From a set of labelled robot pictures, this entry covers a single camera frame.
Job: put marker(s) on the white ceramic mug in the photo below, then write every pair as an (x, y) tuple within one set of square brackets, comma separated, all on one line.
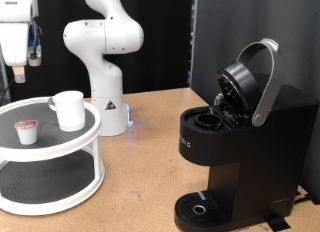
[(70, 112)]

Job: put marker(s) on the grey metal post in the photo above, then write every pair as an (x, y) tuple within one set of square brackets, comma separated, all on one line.
[(2, 82)]

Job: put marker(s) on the white two-tier turntable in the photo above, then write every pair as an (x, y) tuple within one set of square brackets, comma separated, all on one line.
[(53, 138)]

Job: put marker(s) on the black Keurig coffee machine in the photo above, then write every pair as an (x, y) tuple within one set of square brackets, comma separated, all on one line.
[(266, 158)]

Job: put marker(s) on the perforated metal frame post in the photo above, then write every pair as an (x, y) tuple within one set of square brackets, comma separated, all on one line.
[(192, 42)]

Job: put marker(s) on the white coffee pod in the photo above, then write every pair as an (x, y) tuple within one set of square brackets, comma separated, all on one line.
[(26, 135)]

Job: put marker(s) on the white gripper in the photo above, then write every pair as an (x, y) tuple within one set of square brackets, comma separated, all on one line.
[(15, 42)]

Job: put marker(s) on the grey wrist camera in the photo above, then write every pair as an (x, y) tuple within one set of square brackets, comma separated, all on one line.
[(34, 60)]

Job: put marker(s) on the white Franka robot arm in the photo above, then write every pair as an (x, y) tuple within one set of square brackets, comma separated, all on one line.
[(106, 92)]

